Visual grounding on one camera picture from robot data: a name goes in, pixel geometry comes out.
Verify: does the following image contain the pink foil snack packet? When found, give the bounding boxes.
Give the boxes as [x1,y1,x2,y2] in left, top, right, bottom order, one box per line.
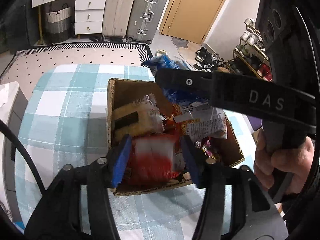
[197,140,220,163]

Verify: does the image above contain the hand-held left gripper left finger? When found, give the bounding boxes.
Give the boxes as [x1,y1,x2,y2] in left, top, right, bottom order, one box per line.
[24,134,133,240]

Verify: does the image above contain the black cable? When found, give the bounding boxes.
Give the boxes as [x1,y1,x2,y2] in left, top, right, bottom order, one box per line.
[0,120,47,193]

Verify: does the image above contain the silver suitcase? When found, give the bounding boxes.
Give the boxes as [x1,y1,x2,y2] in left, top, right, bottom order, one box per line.
[126,0,168,44]

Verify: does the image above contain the person's right forearm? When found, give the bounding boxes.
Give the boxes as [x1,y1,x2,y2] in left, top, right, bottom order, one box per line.
[281,190,320,240]

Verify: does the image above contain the dotted rug with striped border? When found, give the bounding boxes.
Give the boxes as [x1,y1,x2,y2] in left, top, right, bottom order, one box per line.
[0,42,154,85]

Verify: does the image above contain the wooden shoe rack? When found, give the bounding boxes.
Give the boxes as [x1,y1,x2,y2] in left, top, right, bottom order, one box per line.
[232,17,274,83]

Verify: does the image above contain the beige suitcase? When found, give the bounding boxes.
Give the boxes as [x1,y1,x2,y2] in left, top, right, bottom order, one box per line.
[102,0,138,42]

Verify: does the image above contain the white drawer desk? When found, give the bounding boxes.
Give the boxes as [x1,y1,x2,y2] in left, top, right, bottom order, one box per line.
[31,0,108,40]

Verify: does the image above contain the teal checked tablecloth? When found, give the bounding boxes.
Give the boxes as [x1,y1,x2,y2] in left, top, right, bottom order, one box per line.
[14,64,283,240]

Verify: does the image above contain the blue snack packet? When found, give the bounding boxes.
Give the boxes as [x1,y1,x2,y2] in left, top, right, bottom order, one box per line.
[149,55,193,103]

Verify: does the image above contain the fine print noodle snack packet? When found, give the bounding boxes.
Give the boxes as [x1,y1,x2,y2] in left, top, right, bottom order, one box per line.
[175,102,228,138]

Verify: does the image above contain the person's right hand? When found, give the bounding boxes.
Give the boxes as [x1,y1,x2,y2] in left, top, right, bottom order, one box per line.
[254,127,315,194]

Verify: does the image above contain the tan wooden door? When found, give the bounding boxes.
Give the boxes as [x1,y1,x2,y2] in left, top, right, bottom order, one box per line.
[160,0,235,45]

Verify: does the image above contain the red white snack packet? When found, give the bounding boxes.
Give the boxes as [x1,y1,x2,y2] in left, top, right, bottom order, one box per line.
[126,134,187,184]

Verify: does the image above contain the bold print noodle snack packet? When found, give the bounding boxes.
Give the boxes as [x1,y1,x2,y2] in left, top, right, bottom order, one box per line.
[172,104,190,137]

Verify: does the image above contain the grey beige door mat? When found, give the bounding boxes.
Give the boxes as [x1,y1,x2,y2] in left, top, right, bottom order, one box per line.
[171,37,200,63]

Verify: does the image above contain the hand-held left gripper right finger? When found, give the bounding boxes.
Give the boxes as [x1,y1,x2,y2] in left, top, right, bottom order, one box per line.
[180,135,290,240]

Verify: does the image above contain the brown cardboard box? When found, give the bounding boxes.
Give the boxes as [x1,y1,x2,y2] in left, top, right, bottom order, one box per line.
[106,78,246,197]

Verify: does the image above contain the rows of sneakers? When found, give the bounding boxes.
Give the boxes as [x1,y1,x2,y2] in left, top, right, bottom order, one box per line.
[236,17,273,80]

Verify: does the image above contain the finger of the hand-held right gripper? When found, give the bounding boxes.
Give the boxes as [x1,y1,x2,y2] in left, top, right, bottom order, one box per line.
[155,67,213,99]

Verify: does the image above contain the white grey woven basket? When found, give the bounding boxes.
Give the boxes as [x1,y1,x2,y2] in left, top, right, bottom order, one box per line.
[45,4,73,44]

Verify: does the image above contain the white marble side table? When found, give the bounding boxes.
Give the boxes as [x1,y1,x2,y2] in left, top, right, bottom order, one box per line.
[0,81,28,200]

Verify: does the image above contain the pile of loose shoes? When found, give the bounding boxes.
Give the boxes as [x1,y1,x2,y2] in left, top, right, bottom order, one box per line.
[194,46,240,73]

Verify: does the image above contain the yellow clear snack packet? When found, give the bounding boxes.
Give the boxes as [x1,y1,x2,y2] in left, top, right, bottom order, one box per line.
[114,94,164,138]

